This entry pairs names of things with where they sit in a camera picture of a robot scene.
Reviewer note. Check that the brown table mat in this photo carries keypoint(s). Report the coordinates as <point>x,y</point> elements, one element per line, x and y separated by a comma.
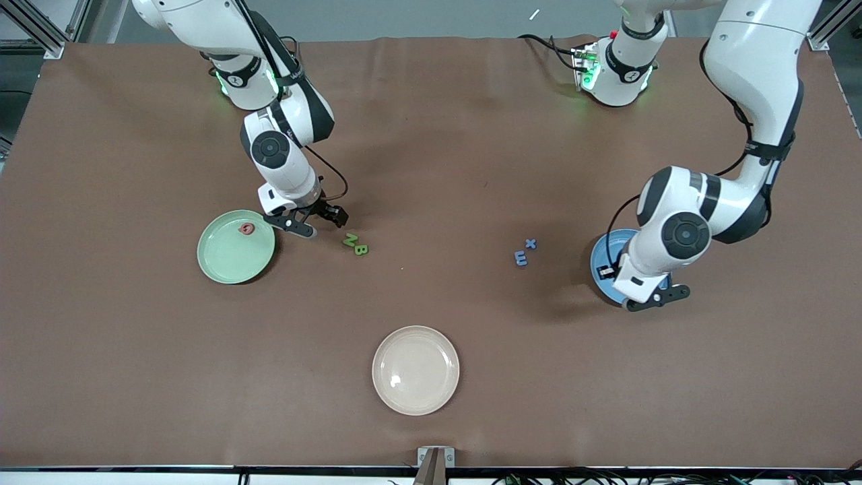
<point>431,168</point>

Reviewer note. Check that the green foam letter B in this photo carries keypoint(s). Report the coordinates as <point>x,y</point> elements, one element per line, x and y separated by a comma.
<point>361,250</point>

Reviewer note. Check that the blue plate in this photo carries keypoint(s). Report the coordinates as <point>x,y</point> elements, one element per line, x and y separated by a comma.
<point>596,269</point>

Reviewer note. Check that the aluminium frame profile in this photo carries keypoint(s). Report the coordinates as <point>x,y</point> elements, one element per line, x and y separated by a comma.
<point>79,17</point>
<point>54,48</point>
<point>823,43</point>

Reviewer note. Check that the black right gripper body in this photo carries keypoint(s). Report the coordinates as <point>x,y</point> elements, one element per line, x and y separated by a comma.
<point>322,207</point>

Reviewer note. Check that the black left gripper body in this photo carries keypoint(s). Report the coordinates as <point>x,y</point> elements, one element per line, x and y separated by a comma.
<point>607,272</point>

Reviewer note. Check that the beige plate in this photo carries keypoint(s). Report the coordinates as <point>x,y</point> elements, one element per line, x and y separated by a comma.
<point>415,370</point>

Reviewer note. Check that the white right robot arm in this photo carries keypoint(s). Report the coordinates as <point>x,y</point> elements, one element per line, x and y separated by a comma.
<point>296,175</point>

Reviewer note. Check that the blue foam letter m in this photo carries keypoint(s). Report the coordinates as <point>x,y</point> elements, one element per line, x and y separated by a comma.
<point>520,258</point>

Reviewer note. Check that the red foam letter Q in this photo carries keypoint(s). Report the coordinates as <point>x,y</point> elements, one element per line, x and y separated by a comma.
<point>242,231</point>

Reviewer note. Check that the light green plate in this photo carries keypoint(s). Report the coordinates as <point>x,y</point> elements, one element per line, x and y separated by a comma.
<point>232,259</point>

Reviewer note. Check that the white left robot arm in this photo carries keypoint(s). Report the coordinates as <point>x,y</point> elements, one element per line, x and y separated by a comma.
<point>754,67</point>

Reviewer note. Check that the table edge rail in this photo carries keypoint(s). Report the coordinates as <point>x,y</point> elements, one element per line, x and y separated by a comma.
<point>135,478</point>

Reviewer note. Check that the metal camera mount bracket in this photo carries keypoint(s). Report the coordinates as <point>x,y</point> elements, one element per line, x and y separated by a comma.
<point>436,471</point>

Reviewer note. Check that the green foam letter N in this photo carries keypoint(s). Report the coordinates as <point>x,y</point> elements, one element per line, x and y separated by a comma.
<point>349,240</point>

